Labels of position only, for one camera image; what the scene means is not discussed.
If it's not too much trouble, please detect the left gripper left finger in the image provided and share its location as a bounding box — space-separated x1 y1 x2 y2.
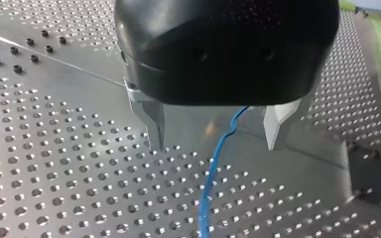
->
123 78 166 153

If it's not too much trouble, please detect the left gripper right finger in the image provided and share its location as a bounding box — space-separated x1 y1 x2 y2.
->
263 92 314 152

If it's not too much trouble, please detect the blue cable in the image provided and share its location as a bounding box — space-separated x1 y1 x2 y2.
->
197 105 251 238

